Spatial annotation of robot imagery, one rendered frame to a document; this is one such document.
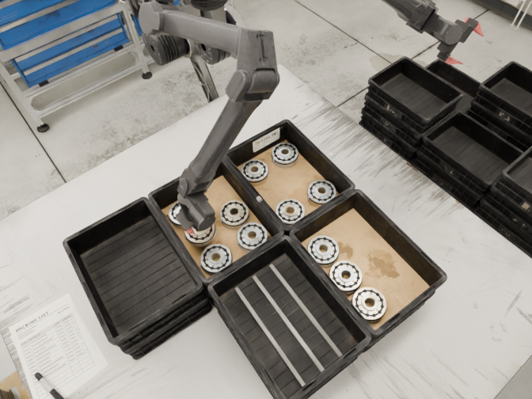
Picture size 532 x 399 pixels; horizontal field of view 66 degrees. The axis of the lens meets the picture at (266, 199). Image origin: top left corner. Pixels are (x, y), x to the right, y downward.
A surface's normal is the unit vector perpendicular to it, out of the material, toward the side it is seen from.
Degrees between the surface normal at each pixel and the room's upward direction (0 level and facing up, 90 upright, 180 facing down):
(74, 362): 0
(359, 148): 0
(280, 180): 0
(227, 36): 61
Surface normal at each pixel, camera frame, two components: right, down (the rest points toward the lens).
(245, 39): -0.70, 0.22
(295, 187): -0.03, -0.55
